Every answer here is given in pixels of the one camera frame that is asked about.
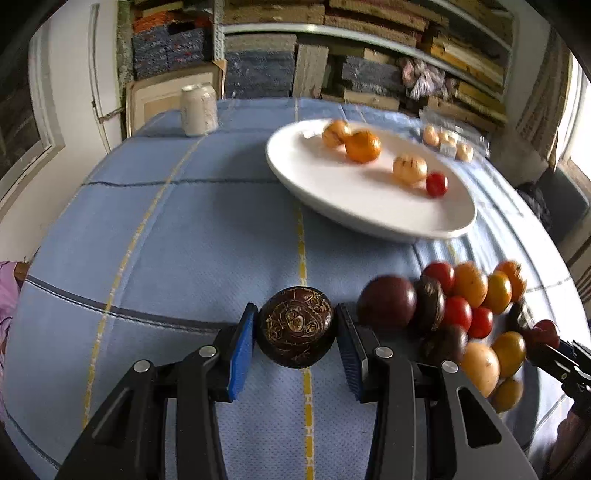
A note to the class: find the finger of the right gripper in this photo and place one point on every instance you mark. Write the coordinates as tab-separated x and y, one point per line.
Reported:
570	365

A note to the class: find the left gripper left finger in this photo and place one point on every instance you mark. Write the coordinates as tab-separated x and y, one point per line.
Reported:
125	439

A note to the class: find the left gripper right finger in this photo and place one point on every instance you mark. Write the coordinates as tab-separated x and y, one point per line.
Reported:
431	421

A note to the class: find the dark red plum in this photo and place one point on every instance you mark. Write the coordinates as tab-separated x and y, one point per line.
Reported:
387	304

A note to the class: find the dark patterned passion fruit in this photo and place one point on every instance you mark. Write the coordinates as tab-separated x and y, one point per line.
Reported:
294	327

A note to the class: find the small red cherry tomato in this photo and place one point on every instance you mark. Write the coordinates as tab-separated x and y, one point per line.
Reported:
437	184

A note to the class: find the striped yellow pepino melon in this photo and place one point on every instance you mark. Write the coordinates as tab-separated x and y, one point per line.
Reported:
410	169

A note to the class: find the orange mandarin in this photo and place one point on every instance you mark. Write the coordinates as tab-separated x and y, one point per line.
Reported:
363	146

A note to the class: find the pale striped fruit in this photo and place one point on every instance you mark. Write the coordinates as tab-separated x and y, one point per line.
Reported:
336	133

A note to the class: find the yellow pepino fruit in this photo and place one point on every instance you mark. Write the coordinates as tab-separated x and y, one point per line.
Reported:
481	365

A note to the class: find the person right hand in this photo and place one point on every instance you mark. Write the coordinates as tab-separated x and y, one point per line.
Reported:
570	456

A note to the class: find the dark clothes pile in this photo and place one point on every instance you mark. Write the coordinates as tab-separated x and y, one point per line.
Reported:
534	198

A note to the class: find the pink cloth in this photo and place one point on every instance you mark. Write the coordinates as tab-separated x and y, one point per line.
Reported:
12	278

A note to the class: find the blue checked tablecloth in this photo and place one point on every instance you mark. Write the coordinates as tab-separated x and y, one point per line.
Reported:
170	237

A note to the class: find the clear plastic fruit punnet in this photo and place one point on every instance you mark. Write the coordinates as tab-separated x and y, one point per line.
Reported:
461	131

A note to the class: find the white oval plate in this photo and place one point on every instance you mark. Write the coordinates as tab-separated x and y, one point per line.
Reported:
367	197

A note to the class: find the pink plastic bag on shelf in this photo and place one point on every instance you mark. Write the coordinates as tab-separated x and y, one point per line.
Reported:
425	80

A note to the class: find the metal storage shelf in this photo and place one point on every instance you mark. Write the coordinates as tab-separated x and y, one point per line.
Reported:
348	51

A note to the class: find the framed picture leaning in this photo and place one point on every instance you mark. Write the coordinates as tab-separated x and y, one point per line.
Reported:
146	98

